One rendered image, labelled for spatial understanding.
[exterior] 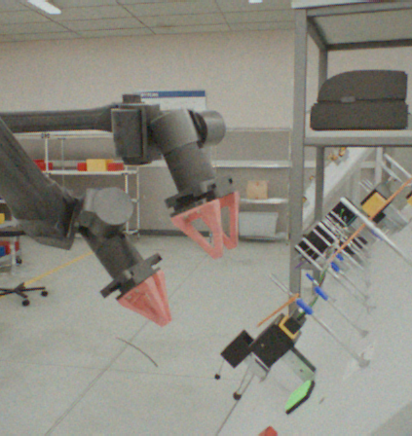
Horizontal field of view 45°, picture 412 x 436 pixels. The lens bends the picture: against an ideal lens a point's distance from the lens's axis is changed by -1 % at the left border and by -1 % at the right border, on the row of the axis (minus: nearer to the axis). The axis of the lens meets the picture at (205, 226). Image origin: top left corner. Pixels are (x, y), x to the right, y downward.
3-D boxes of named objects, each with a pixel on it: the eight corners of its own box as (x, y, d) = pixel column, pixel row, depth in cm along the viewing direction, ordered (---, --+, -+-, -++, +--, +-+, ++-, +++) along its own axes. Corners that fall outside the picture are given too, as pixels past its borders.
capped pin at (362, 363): (358, 369, 54) (286, 298, 55) (369, 359, 54) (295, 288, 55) (361, 372, 52) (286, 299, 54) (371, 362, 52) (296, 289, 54)
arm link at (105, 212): (46, 192, 79) (32, 242, 75) (55, 158, 69) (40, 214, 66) (119, 211, 83) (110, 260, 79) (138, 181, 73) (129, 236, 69)
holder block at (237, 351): (240, 396, 110) (207, 363, 112) (277, 361, 106) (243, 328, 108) (234, 406, 106) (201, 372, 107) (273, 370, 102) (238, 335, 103)
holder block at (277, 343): (277, 355, 73) (257, 336, 73) (302, 332, 70) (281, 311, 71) (268, 369, 69) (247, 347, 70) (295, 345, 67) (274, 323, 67)
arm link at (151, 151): (117, 164, 73) (113, 104, 71) (161, 156, 83) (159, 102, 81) (187, 168, 68) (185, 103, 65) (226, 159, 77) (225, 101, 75)
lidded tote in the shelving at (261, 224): (237, 236, 780) (237, 214, 775) (240, 231, 821) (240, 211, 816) (277, 236, 770) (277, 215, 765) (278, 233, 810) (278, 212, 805)
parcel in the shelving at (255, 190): (245, 199, 770) (245, 181, 766) (248, 198, 810) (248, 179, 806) (267, 199, 764) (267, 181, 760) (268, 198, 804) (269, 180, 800)
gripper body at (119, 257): (166, 261, 81) (138, 224, 81) (132, 280, 72) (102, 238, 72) (139, 280, 84) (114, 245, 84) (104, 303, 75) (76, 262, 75)
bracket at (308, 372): (310, 374, 72) (284, 348, 72) (321, 364, 70) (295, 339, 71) (302, 389, 67) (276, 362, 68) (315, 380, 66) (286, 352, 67)
